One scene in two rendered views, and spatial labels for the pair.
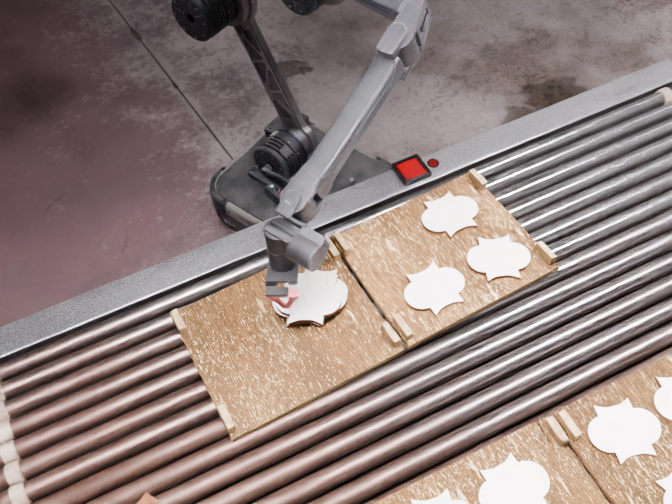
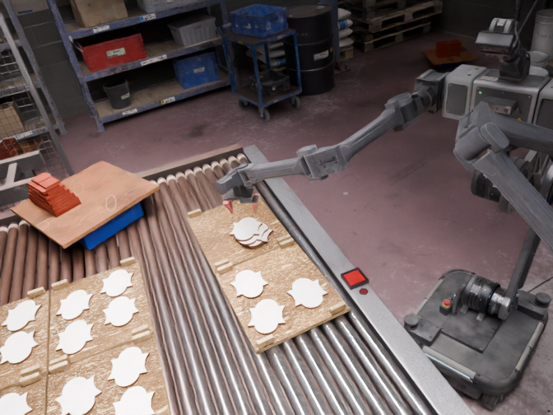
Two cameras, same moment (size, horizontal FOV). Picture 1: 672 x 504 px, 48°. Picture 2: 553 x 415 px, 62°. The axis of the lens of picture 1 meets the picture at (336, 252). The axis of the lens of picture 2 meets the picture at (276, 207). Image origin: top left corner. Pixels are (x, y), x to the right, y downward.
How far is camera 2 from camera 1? 1.85 m
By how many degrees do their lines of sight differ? 65
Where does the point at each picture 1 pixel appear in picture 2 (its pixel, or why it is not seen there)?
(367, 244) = (288, 256)
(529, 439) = (143, 321)
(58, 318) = not seen: hidden behind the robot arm
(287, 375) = (211, 231)
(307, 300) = (244, 227)
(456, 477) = (137, 291)
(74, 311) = not seen: hidden behind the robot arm
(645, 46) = not seen: outside the picture
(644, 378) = (157, 387)
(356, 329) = (230, 254)
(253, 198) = (448, 291)
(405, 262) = (271, 272)
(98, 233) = (430, 242)
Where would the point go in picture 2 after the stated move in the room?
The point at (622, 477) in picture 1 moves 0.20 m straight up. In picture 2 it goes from (104, 361) to (82, 321)
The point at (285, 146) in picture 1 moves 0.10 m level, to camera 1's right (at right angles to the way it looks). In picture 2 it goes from (479, 287) to (486, 303)
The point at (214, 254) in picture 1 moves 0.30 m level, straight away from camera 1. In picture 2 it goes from (293, 204) to (354, 188)
